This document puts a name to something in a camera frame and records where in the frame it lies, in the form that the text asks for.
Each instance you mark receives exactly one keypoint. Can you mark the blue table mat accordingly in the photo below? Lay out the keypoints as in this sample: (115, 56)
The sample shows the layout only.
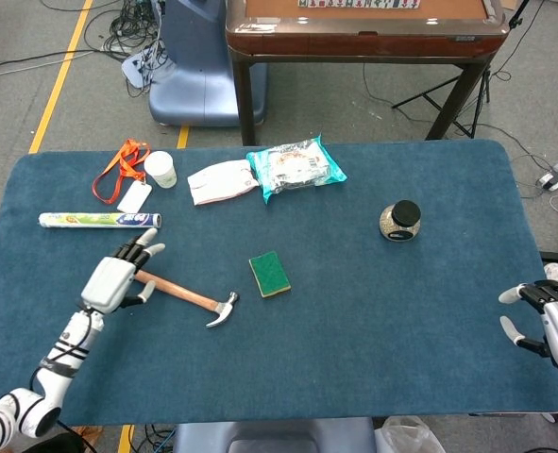
(307, 354)

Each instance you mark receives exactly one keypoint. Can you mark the own blue robot base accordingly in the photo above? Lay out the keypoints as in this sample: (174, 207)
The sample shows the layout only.
(274, 436)

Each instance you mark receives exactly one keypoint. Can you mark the mahjong tiles showing faces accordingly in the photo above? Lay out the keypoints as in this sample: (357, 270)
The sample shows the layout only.
(354, 4)

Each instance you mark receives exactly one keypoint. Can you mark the pale blue power strip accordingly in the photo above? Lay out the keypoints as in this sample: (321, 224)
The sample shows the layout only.
(134, 68)

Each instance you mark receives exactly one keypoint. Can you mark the green yellow scouring sponge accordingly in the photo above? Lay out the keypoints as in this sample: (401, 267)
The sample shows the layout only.
(269, 273)

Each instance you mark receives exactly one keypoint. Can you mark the glass jar black lid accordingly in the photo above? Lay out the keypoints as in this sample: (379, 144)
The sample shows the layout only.
(399, 222)

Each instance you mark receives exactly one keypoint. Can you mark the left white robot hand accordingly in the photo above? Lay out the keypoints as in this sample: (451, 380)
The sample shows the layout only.
(108, 283)

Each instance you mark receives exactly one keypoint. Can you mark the brown mahjong table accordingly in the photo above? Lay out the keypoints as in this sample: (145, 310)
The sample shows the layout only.
(354, 45)

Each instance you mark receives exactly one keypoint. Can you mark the white plastic cup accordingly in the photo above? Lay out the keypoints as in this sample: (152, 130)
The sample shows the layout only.
(160, 170)

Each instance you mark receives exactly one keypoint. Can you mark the black tripod stand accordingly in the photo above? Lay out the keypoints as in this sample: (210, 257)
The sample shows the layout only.
(424, 93)

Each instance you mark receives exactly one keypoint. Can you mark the clear plastic bag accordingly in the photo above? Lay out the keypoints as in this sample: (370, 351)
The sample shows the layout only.
(410, 436)

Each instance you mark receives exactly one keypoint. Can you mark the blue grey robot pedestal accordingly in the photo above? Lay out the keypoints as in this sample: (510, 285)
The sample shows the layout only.
(198, 71)

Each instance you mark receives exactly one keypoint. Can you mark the teal plastic snack package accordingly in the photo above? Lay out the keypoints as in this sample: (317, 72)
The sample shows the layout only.
(292, 165)

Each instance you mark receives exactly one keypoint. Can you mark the white folded cloth pouch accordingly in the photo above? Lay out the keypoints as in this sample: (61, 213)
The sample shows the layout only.
(217, 184)

